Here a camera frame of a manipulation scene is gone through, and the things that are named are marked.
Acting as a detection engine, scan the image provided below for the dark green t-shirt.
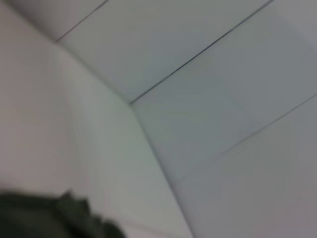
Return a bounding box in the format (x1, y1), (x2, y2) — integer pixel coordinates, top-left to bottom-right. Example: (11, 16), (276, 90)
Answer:
(0, 189), (125, 238)

